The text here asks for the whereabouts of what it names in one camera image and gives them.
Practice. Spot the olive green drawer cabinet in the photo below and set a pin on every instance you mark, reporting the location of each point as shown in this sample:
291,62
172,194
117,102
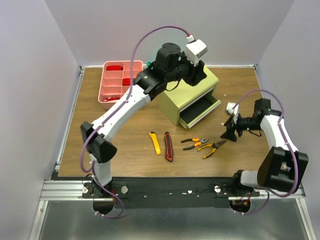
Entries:
187,105

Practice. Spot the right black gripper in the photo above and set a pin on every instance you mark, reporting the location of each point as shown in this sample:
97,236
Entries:
233,124

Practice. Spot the red item middle compartment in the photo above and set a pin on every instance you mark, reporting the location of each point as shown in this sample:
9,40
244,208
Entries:
126,81

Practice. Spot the yellow utility knife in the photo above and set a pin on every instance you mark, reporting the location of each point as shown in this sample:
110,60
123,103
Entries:
156,145

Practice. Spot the combination pliers orange handles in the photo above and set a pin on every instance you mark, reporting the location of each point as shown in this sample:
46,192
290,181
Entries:
196,142

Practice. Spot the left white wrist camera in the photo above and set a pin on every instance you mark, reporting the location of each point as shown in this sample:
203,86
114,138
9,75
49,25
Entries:
194,49

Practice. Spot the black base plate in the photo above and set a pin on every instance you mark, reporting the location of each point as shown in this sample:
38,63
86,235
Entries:
177,192

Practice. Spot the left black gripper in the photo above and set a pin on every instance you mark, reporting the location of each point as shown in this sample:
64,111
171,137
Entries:
194,78

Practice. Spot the pink compartment tray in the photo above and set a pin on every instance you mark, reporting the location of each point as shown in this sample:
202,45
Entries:
111,83

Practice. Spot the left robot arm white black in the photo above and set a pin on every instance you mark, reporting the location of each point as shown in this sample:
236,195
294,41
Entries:
170,65

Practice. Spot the red white item front compartment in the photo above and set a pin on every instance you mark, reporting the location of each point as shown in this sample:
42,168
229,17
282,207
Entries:
110,99

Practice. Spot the red black utility knife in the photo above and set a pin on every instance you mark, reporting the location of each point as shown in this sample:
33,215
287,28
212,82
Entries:
169,154

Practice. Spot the green cloth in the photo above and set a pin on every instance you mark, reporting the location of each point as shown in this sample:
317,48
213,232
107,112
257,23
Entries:
150,66

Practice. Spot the needle nose pliers orange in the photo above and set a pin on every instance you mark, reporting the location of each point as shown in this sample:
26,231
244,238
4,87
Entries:
212,146

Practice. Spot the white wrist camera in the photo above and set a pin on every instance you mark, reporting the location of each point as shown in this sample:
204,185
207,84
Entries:
194,49
232,109

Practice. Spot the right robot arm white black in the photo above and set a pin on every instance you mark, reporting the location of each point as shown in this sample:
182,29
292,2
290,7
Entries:
282,169

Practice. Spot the red item back compartment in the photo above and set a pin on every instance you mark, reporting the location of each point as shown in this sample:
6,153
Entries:
114,68

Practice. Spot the aluminium rail frame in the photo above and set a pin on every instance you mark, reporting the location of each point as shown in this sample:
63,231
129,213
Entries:
66,188

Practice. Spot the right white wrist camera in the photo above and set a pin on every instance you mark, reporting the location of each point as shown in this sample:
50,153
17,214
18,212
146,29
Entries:
232,109

